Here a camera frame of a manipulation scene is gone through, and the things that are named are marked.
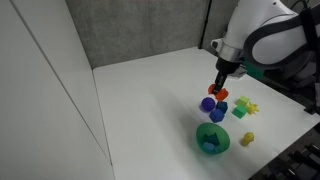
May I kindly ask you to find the green bowl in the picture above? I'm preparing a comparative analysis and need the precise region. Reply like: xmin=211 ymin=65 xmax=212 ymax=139
xmin=195 ymin=122 xmax=231 ymax=156

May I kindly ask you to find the purple spiky ball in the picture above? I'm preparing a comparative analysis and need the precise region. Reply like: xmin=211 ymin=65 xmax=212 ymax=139
xmin=200 ymin=96 xmax=216 ymax=113

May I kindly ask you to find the yellow spiky star toy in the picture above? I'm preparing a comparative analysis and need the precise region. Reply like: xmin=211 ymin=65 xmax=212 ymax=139
xmin=245 ymin=102 xmax=260 ymax=116

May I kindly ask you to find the teal blue cube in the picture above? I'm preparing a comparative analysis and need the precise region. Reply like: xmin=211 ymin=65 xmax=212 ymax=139
xmin=216 ymin=100 xmax=229 ymax=115

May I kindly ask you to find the black tripod pole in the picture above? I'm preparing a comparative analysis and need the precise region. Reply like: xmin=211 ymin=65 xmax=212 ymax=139
xmin=198 ymin=0 xmax=213 ymax=50

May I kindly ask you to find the black equipment cart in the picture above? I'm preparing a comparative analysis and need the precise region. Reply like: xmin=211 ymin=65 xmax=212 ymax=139
xmin=249 ymin=124 xmax=320 ymax=180

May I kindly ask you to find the dark blue cube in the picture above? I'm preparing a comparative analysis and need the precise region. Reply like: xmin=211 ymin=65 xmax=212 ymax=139
xmin=209 ymin=108 xmax=226 ymax=124

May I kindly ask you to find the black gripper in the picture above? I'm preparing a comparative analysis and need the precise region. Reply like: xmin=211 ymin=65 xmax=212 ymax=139
xmin=213 ymin=58 xmax=242 ymax=95

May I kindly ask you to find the light blue bear toy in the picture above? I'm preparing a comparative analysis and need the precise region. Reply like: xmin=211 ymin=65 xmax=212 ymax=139
xmin=201 ymin=132 xmax=221 ymax=153

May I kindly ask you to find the lime green cube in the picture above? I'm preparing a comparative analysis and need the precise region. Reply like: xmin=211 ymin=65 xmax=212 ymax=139
xmin=235 ymin=95 xmax=251 ymax=108

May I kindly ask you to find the yellow duck toy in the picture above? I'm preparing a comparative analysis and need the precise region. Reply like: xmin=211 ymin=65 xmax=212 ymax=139
xmin=240 ymin=131 xmax=255 ymax=148

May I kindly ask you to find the orange toy figure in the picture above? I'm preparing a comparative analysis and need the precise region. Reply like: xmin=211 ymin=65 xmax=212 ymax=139
xmin=207 ymin=83 xmax=230 ymax=102

